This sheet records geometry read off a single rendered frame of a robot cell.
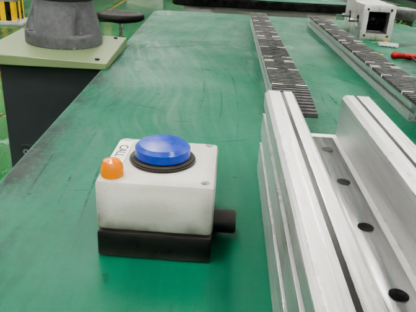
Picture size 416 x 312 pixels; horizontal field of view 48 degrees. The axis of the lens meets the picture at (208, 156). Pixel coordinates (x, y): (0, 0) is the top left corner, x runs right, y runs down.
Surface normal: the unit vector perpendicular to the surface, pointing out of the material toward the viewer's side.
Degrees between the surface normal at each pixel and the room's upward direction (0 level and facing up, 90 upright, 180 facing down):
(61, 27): 75
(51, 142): 0
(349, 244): 0
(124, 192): 90
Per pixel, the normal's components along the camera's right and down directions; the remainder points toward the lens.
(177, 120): 0.05, -0.92
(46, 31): -0.14, 0.12
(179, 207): -0.05, 0.40
